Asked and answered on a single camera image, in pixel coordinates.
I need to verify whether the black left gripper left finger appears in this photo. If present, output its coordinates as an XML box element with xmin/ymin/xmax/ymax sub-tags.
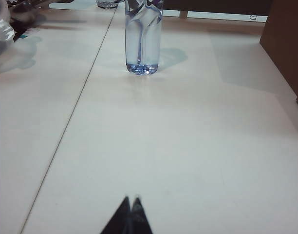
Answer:
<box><xmin>99</xmin><ymin>195</ymin><xmax>132</xmax><ymax>234</ymax></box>

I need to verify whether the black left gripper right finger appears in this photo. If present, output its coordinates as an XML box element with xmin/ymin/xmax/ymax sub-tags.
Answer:
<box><xmin>130</xmin><ymin>195</ymin><xmax>154</xmax><ymax>234</ymax></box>

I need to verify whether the clear plastic water bottle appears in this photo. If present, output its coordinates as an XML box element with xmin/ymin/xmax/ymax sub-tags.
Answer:
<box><xmin>124</xmin><ymin>0</ymin><xmax>163</xmax><ymax>76</ymax></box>

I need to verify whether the clear glass mug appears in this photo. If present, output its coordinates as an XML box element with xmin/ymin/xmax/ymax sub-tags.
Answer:
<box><xmin>96</xmin><ymin>0</ymin><xmax>118</xmax><ymax>8</ymax></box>

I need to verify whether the wide brown desk partition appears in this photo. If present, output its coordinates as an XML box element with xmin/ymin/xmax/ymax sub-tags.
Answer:
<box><xmin>161</xmin><ymin>0</ymin><xmax>272</xmax><ymax>19</ymax></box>

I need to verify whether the brown cardboard box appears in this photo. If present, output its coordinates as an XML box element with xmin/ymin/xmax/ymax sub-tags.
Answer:
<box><xmin>259</xmin><ymin>0</ymin><xmax>298</xmax><ymax>104</ymax></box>

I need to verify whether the metal pot with handle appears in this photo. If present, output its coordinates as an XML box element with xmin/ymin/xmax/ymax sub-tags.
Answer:
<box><xmin>0</xmin><ymin>0</ymin><xmax>48</xmax><ymax>49</ymax></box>

